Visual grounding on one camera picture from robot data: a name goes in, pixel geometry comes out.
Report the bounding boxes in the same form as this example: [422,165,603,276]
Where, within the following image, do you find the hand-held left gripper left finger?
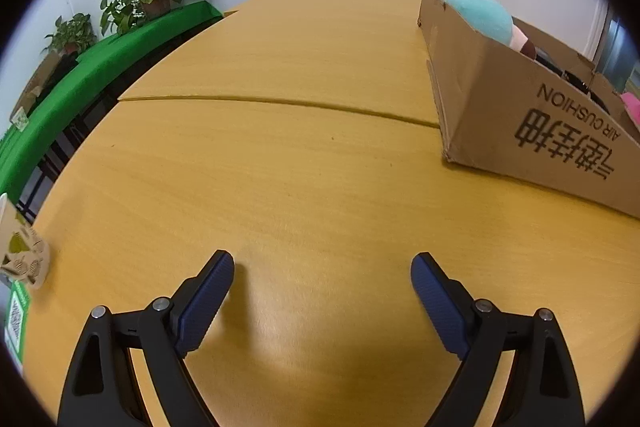
[57,249,236,427]

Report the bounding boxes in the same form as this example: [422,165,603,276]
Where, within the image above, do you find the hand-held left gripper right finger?
[410,251,586,427]

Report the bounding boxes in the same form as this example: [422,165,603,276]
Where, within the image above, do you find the large cardboard box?
[417,0,640,220]

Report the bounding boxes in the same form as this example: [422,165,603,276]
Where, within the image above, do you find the green and white card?
[4,279,32,375]

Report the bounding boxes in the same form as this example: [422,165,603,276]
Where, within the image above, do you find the small brown cardboard box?
[11,52,61,118]

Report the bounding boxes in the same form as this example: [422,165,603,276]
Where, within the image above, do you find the teal and pink plush toy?
[437,0,538,60]

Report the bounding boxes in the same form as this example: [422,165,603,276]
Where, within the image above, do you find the small potted green plant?
[44,13,98,56]

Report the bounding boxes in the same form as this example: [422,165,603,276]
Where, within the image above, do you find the glass door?
[589,4,640,95]

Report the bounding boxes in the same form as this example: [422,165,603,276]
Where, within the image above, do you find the black table frame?
[15,72,131,225]

